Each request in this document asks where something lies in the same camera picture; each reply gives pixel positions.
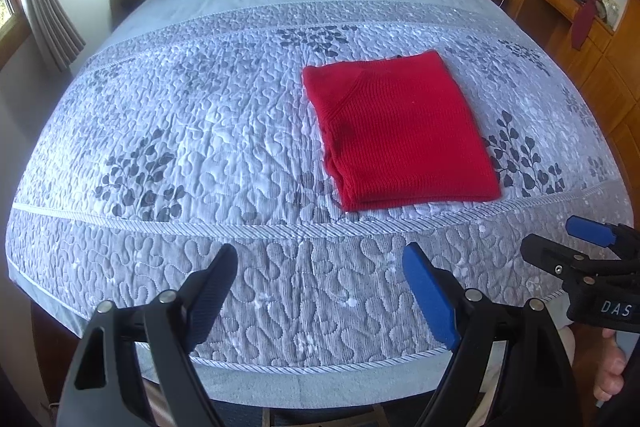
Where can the person's right hand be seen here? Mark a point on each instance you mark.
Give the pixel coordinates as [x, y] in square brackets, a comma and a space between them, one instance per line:
[614, 367]

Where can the red knitted sweater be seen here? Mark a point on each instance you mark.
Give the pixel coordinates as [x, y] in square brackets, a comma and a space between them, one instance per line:
[400, 132]

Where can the grey curtain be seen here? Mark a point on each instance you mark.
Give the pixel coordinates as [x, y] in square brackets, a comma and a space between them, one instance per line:
[52, 12]

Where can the wooden framed window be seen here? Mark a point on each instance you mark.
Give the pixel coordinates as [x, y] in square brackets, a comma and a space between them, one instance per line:
[12, 22]

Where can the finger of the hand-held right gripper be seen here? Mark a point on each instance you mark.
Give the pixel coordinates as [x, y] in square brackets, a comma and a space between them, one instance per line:
[550, 257]
[590, 229]

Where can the dark red hanging garment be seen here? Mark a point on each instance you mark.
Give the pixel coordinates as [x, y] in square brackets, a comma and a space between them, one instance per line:
[582, 22]

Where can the bed with grey quilt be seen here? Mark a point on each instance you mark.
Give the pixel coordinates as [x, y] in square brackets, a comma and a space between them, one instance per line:
[200, 132]

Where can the wooden desk cabinet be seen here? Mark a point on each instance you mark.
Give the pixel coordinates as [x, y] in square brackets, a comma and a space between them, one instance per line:
[600, 72]

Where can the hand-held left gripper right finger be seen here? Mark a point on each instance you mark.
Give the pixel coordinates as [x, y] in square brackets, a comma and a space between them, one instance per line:
[430, 302]

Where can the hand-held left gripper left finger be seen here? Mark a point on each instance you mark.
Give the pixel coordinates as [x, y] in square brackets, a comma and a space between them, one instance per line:
[210, 302]

